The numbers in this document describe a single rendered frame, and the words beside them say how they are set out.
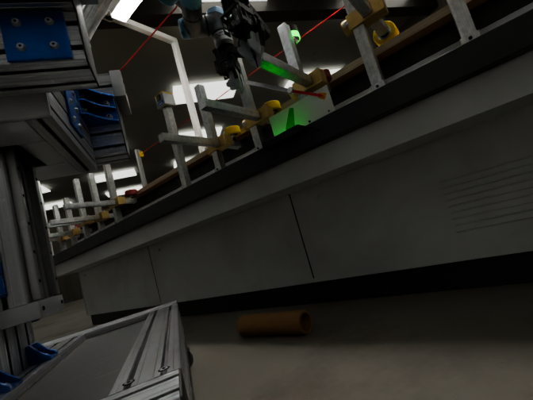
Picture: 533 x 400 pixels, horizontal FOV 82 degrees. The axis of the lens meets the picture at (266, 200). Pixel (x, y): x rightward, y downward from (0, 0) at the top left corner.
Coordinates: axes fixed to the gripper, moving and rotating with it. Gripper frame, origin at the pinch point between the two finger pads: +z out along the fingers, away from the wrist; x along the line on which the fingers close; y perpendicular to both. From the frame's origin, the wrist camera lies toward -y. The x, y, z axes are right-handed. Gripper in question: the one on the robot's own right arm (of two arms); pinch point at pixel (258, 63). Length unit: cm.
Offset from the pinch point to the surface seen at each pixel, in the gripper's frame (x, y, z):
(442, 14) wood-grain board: 42, -46, -6
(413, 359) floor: 15, -5, 82
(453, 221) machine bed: 25, -52, 58
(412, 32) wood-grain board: 33, -46, -6
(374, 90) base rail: 20.2, -27.8, 12.1
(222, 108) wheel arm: -23.5, -7.7, 0.2
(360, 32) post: 21.2, -29.7, -7.6
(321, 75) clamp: 5.0, -29.7, -2.0
